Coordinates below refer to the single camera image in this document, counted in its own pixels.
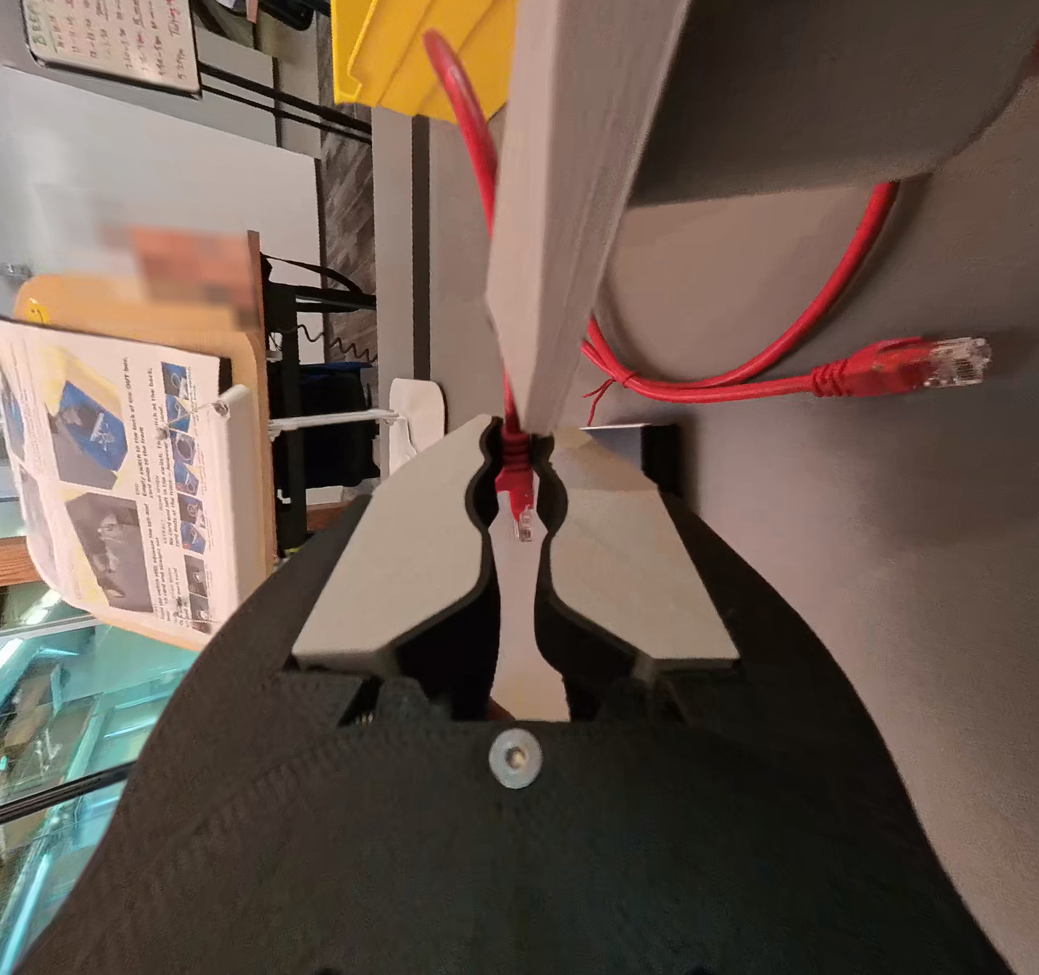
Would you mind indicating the red twist tie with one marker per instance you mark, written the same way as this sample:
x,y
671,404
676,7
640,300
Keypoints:
x,y
609,390

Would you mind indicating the black metal frame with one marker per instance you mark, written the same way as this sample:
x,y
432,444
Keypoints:
x,y
284,94

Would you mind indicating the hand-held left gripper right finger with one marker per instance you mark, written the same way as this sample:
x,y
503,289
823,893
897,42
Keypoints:
x,y
633,577

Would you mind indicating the printed instruction sheet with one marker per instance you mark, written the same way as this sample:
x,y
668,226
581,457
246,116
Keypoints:
x,y
122,439

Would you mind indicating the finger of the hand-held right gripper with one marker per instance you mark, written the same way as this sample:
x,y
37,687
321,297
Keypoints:
x,y
568,179

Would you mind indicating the wooden desk with black legs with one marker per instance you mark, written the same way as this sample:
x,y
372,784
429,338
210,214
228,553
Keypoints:
x,y
280,423

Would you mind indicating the black ethernet splitter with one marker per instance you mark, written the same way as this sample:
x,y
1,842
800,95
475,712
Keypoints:
x,y
661,463

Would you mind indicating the wooden clipboard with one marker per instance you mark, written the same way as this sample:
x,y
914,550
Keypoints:
x,y
248,341

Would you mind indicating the black tape strip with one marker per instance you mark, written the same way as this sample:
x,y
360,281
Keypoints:
x,y
420,260

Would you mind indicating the yellow plastic bin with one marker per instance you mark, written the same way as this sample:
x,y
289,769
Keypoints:
x,y
365,17
442,49
495,57

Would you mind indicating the teal glass panel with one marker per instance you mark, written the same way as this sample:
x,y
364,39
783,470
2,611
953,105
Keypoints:
x,y
81,731

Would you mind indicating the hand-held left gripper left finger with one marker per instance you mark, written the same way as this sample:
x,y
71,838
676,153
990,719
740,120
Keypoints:
x,y
390,569

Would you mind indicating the black office chair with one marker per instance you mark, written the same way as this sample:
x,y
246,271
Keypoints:
x,y
325,431

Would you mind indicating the whiteboard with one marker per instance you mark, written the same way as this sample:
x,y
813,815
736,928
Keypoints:
x,y
105,17

